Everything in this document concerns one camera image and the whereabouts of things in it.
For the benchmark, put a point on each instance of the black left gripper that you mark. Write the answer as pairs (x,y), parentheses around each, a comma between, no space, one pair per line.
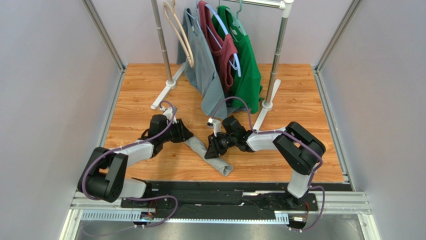
(183,133)

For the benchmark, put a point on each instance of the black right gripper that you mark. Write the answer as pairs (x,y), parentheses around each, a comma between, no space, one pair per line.
(217,144)

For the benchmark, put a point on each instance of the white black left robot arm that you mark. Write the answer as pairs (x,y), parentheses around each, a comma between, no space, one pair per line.
(104,176)

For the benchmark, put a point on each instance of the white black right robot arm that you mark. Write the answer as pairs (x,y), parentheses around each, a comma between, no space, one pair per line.
(302,151)

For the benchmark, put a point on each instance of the blue-grey hanging shirt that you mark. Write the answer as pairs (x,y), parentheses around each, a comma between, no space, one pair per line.
(203,75)

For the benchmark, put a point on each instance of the green hanging shirt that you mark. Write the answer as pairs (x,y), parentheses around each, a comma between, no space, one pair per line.
(248,85)

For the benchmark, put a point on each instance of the maroon hanging shirt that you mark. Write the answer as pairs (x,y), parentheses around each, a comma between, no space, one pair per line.
(220,43)

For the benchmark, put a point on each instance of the wooden hanger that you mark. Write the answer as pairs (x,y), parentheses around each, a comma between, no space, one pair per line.
(173,20)

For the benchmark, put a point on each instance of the teal green hanger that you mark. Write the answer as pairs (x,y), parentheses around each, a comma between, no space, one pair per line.
(236,27)

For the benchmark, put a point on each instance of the light blue hanger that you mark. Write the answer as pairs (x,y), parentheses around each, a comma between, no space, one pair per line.
(215,56)

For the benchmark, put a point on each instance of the white clothes rack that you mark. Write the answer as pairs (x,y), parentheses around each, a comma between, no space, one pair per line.
(266,104)

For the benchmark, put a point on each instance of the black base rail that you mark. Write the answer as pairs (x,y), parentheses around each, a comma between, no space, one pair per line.
(222,201)

